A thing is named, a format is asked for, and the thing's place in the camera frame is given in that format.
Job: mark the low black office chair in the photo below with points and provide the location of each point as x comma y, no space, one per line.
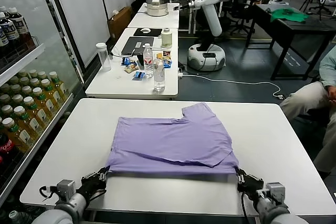
137,5

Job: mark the metal steamer pot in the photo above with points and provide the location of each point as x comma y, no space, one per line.
157,7

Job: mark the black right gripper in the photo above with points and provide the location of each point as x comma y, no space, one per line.
252,186

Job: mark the white power strip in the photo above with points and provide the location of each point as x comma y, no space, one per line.
180,73

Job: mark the purple t-shirt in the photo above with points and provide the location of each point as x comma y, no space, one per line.
170,142

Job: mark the blue striped snack packet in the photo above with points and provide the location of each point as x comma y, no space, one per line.
139,75

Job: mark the black mouse pad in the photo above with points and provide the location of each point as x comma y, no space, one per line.
155,32

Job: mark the dark bottle green cap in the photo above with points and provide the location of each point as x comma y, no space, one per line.
14,216

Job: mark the short white desk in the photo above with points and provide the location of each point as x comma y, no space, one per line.
157,22

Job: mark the yellow tea bottle green label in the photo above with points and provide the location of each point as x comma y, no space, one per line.
42,74
10,124
15,88
29,102
14,79
25,80
46,84
20,111
7,109
18,98
35,81
26,90
4,98
38,93
55,77
5,87
32,72
22,73

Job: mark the dark grey laptop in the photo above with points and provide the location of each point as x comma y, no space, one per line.
128,48

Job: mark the seated person beige trousers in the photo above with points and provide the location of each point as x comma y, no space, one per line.
304,98

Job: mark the dark colourful snack packet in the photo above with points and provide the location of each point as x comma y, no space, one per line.
166,54

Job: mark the brown snack packet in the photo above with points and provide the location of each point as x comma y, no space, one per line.
134,64

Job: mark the yellow snack packet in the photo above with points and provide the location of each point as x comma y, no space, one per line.
158,55

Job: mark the black table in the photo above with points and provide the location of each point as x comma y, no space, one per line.
302,28

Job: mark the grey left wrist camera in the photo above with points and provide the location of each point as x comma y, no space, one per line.
65,188

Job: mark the brown cardboard box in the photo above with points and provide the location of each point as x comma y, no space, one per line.
119,23

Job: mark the long white desk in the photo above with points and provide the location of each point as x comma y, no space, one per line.
110,87

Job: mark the dark tea bottle white label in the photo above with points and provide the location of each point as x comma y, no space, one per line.
22,27
2,37
10,32

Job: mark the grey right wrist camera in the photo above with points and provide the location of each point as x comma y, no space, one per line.
275,191

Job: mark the black humanoid robot gripper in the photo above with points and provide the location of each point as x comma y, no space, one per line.
186,5

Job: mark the person right forearm green sleeve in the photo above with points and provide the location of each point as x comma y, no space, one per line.
329,69

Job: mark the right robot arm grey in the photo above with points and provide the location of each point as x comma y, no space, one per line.
278,214

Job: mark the person right hand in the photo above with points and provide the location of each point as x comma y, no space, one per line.
333,92

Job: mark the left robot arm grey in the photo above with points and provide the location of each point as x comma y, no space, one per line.
57,216

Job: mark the water bottle red label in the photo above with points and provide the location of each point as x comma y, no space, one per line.
148,61

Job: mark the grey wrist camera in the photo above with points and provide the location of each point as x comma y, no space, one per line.
275,191
65,188

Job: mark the white humanoid robot body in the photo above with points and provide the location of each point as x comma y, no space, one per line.
212,19

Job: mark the green cloth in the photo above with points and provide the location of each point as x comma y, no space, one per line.
288,14

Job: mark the clear tumbler white lid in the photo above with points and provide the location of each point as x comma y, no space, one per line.
105,58

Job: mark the cola bottle red label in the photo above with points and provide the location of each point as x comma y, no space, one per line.
6,146

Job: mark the clear unlabelled water bottle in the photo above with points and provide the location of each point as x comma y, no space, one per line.
159,77

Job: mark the cream snack packet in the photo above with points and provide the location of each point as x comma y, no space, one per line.
129,70

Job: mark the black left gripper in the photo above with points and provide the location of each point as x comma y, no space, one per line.
92,186

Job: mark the glass door drinks cooler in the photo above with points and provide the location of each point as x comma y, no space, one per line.
23,60

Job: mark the white computer mouse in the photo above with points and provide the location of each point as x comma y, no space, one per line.
145,30

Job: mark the pale green jar white lid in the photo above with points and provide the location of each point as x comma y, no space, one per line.
166,39

